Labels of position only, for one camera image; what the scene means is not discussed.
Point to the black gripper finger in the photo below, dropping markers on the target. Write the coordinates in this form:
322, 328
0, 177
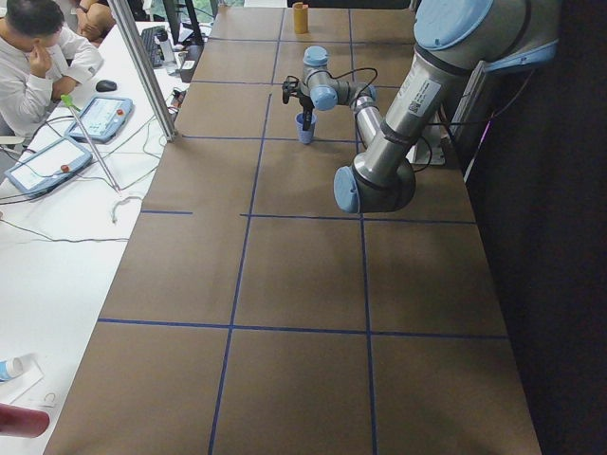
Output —
307, 124

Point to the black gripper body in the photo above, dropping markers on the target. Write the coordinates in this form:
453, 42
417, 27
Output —
306, 102

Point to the blue ribbed plastic cup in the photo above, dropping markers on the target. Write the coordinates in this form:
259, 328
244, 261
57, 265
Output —
305, 137

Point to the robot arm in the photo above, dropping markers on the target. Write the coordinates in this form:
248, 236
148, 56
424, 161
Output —
451, 38

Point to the tan wooden cup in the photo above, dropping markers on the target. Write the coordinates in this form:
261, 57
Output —
300, 17

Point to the clear water bottle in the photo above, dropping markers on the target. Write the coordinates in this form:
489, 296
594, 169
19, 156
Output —
166, 49

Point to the black keyboard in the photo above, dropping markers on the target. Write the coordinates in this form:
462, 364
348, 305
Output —
151, 46

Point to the black computer mouse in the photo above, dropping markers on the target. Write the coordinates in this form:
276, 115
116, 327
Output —
104, 86

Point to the teach pendant far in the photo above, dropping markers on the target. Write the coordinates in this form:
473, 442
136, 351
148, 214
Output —
103, 117

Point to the teach pendant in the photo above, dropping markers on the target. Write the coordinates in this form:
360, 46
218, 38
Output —
49, 168
103, 117

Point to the thin metal rod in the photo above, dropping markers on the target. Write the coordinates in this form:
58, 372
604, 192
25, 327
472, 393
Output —
68, 103

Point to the teach pendant near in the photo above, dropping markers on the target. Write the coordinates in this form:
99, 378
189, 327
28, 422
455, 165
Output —
49, 168

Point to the person in white shirt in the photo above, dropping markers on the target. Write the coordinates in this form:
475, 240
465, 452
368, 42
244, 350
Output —
41, 60

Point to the white plastic bottle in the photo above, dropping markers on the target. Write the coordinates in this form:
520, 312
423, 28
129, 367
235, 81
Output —
10, 369

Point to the red cylinder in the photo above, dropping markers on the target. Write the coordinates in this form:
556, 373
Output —
22, 422

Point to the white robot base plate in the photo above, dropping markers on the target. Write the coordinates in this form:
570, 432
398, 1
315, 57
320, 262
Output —
428, 149

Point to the aluminium frame post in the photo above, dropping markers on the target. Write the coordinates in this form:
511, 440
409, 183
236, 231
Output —
129, 32

